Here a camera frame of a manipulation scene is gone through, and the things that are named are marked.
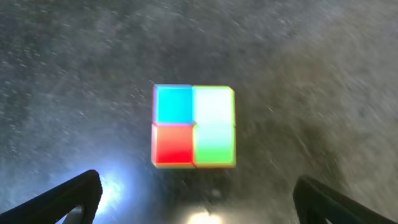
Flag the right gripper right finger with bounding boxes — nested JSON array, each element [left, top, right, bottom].
[[292, 175, 398, 224]]

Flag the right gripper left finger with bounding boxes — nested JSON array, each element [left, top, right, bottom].
[[0, 169, 103, 224]]

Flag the many-coloured puzzle cube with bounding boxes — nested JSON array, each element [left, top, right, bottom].
[[150, 83, 237, 169]]

